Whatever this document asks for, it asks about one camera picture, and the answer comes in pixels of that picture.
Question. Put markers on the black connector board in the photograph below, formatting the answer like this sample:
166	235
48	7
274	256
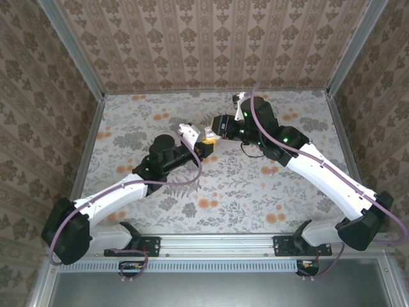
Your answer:
308	268
131	268

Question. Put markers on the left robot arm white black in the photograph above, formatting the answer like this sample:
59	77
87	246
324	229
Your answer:
105	195

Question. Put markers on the floral patterned table cover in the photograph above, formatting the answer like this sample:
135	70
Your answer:
239	198

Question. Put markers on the aluminium table edge rail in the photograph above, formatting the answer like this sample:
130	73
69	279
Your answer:
90	144
342	134

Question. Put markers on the pink earbud charging case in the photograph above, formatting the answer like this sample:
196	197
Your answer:
209	131

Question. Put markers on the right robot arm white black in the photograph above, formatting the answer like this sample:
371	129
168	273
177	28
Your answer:
326	182

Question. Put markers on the grey metal panel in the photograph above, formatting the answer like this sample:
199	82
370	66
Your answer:
217	291

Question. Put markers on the aluminium frame post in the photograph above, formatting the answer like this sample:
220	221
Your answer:
356	48
75	48

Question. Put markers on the aluminium mounting rail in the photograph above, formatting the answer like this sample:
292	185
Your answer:
217	246

